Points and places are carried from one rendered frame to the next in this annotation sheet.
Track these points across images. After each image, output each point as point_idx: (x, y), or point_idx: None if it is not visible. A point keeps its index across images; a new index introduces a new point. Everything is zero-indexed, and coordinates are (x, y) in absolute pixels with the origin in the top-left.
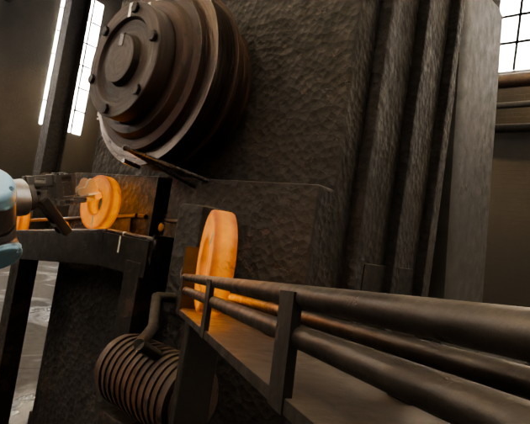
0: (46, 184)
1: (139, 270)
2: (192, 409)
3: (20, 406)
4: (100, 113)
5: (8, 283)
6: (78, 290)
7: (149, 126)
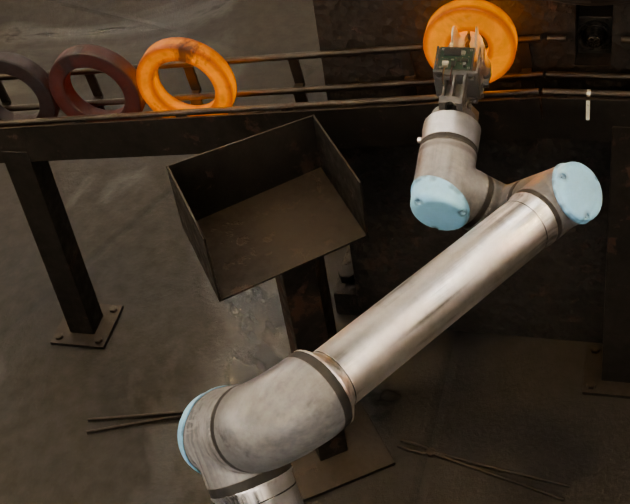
0: (466, 90)
1: None
2: None
3: (260, 288)
4: None
5: None
6: (412, 145)
7: None
